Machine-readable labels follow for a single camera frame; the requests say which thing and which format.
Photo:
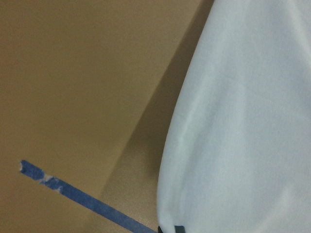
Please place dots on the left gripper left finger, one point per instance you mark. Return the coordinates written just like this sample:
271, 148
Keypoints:
159, 230

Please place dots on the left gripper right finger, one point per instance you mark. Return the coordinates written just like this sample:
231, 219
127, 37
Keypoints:
179, 229

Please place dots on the light blue t-shirt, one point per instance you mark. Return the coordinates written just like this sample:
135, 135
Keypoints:
237, 157

